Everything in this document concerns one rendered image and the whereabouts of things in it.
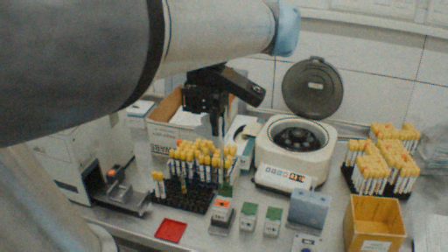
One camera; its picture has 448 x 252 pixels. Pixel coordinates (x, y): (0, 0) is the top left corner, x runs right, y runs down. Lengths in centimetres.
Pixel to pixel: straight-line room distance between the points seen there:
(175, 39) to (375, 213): 82
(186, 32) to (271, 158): 81
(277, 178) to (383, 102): 52
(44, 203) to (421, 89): 119
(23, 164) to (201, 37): 18
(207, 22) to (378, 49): 100
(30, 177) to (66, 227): 8
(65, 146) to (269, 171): 59
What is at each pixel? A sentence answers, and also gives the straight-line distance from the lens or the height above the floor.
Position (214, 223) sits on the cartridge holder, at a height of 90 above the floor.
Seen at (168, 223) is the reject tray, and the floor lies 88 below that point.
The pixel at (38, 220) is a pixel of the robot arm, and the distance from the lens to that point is 33.
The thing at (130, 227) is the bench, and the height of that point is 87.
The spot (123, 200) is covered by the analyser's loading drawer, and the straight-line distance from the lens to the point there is 92.
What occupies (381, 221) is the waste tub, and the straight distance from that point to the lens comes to 98.
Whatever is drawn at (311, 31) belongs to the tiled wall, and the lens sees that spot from 117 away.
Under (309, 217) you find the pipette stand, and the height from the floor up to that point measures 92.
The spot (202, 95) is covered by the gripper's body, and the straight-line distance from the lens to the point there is 63.
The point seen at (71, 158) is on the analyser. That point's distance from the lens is 91.
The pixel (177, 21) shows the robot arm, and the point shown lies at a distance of 19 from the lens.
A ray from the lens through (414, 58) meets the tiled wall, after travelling 123.
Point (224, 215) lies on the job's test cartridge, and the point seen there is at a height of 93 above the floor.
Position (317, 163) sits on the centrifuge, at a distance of 95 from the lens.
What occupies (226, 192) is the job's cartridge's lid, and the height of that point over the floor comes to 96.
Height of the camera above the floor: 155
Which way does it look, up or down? 32 degrees down
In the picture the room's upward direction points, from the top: straight up
